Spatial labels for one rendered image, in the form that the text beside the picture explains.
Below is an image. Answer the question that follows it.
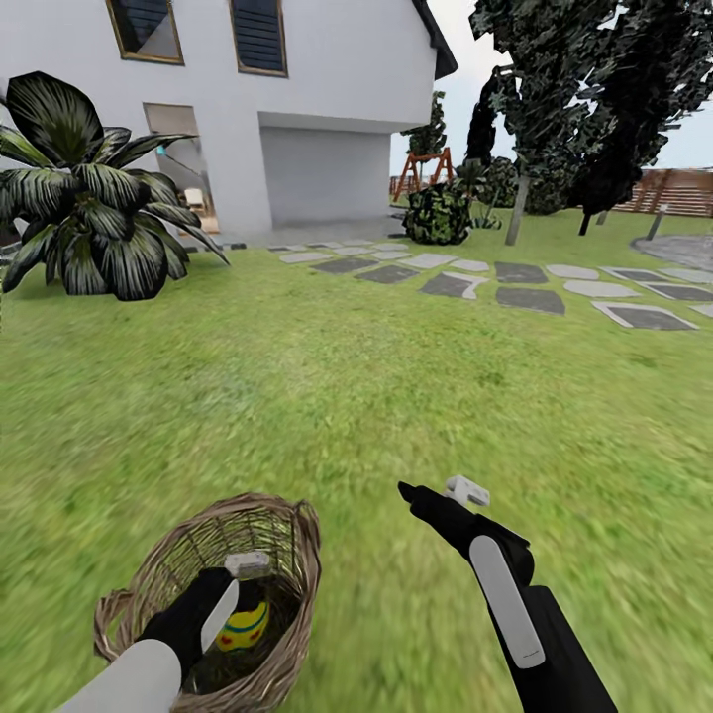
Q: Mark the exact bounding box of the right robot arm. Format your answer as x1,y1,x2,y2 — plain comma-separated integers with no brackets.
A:
399,475,619,713

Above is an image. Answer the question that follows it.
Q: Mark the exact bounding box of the wicker basket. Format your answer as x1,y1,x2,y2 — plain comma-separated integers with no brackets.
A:
93,491,322,713

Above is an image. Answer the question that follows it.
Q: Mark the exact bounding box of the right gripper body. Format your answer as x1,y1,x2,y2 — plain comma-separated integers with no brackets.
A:
410,485,469,542

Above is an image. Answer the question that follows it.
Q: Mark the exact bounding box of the easter egg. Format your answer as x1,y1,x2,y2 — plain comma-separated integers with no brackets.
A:
205,592,271,656

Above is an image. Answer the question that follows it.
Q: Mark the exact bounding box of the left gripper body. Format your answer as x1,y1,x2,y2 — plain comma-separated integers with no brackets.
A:
233,578,260,615

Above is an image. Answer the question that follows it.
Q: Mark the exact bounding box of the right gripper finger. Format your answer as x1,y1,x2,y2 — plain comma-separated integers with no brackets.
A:
399,482,419,503

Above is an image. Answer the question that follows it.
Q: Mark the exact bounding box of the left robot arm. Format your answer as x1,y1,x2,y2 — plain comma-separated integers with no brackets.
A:
51,551,269,713

